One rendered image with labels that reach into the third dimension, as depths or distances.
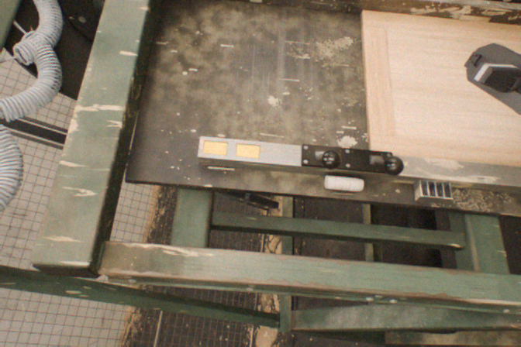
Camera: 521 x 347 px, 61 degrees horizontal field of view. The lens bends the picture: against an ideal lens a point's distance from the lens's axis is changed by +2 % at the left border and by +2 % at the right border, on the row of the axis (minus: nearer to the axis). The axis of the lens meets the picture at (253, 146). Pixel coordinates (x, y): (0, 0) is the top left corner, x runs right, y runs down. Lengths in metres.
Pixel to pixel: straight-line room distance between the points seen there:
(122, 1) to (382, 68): 0.64
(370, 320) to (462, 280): 0.77
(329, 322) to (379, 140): 0.96
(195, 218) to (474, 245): 0.61
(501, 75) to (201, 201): 0.63
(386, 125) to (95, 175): 0.64
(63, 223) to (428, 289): 0.68
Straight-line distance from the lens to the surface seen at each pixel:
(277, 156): 0.93
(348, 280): 0.87
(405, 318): 1.60
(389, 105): 1.09
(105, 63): 0.99
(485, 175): 1.08
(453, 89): 1.19
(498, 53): 0.64
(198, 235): 0.94
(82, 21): 1.66
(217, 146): 0.93
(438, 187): 1.04
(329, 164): 0.82
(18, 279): 1.34
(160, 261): 0.84
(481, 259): 1.09
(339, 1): 1.23
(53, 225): 0.85
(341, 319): 1.77
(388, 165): 0.85
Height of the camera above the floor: 2.09
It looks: 31 degrees down
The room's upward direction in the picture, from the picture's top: 69 degrees counter-clockwise
